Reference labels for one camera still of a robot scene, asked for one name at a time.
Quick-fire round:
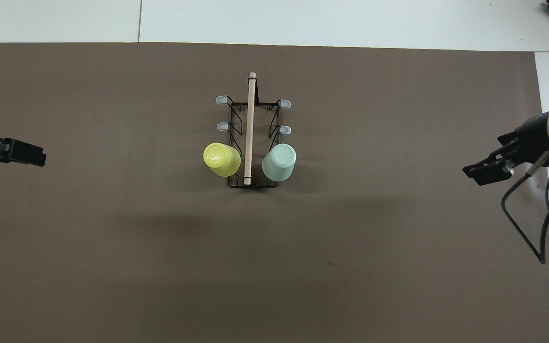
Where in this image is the pale green plastic cup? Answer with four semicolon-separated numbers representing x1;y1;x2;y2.
262;143;297;182

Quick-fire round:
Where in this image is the yellow plastic cup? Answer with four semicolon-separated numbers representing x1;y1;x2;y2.
203;142;242;177

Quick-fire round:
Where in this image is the brown paper table mat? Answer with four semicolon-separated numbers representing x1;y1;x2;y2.
0;42;549;343

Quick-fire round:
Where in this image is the black wire cup rack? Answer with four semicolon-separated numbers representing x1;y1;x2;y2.
215;72;292;189

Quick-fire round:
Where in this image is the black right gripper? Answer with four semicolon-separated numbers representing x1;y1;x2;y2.
463;114;549;186

